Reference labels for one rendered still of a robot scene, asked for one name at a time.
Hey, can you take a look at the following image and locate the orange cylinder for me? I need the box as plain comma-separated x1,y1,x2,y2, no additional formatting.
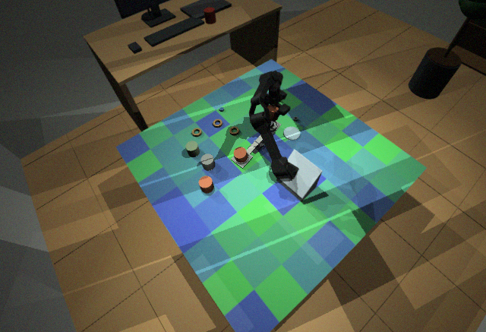
198,176,214,194

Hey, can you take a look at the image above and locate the brown cylinder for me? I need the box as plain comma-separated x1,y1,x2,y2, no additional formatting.
234,147,248,163

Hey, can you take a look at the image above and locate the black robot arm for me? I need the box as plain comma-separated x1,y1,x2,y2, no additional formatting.
249,71,299,179

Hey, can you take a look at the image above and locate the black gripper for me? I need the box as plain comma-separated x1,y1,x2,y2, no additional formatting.
264,93,291,118

